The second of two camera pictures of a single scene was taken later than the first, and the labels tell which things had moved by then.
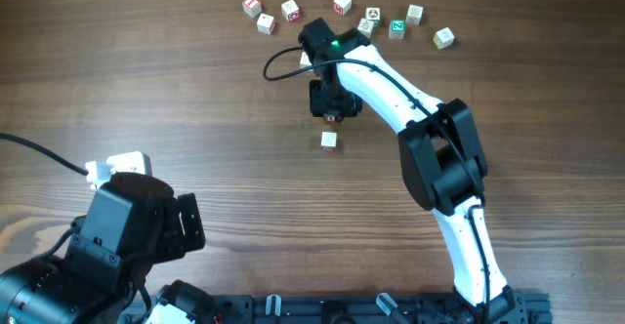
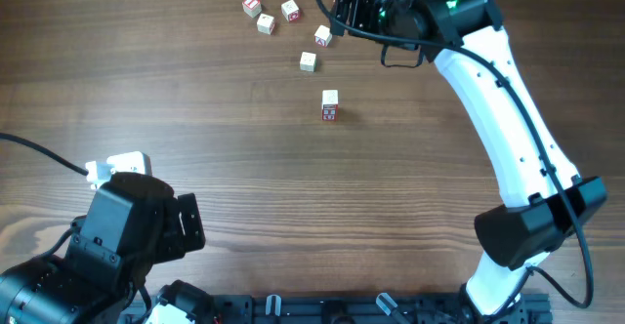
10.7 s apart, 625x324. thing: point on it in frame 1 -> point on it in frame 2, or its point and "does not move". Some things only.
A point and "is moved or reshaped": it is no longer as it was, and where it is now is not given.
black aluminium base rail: x=510 y=307 does not move
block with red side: x=291 y=11 does not move
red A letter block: x=329 y=141 is moved or reshaped
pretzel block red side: x=329 y=118 is moved or reshaped
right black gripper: x=319 y=107 -> x=361 y=2
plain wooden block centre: x=305 y=60 does not move
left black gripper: x=173 y=240 does not move
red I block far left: x=252 y=6 does not move
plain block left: x=266 y=23 does not move
